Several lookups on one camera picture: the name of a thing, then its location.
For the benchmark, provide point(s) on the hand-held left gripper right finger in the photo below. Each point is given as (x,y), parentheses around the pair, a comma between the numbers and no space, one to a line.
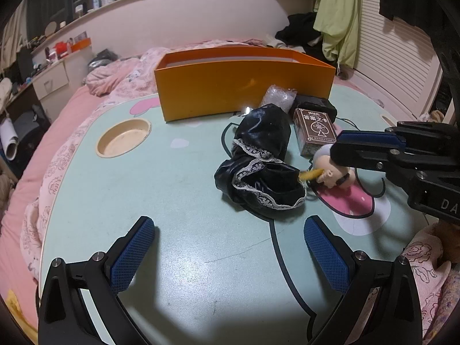
(325,255)

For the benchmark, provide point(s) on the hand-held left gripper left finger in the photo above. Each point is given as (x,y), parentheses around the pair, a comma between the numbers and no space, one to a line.
(131,255)

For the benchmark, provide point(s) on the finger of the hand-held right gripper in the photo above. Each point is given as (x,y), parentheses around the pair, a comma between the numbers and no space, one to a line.
(370,138)
(359,156)

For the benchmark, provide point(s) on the pale baby doll figure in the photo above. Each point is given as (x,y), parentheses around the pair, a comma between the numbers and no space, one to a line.
(330,179)

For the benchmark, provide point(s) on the brown card box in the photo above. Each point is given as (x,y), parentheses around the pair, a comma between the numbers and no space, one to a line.
(312,133)

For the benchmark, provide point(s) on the black zip case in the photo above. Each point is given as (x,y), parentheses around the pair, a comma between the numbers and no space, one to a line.
(316,101)

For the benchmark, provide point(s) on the bubble wrap packet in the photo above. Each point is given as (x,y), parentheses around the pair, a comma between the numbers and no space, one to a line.
(276,97)

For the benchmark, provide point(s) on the black lace-trimmed cloth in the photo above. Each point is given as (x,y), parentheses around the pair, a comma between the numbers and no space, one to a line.
(258,133)

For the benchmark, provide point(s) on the orange cardboard box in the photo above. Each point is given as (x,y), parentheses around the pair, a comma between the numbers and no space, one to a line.
(215,86)

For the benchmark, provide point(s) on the red container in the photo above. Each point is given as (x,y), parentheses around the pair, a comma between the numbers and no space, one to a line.
(61,49)

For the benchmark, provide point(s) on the white louvered wardrobe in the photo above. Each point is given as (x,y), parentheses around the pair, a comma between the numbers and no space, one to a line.
(402,61)

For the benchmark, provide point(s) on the light green hanging garment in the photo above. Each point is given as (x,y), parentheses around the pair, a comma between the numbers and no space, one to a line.
(337,14)

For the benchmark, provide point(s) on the black clothes pile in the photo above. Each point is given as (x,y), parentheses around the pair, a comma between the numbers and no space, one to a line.
(298,28)

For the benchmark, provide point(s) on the black chair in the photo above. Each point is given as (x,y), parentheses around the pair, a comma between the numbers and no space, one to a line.
(28,125)

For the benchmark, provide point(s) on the white rolled sheet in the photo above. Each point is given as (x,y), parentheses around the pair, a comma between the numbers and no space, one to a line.
(9,140)

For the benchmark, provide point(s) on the pink floral quilt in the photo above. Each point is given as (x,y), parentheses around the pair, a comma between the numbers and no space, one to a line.
(118,79)

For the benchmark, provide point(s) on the white drawer cabinet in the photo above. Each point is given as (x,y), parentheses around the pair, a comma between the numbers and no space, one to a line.
(50,79)

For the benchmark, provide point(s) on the grey striped bag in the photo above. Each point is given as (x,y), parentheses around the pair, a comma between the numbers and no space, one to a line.
(102,59)

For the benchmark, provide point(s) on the small orange box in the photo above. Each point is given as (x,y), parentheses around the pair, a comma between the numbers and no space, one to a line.
(81,45)

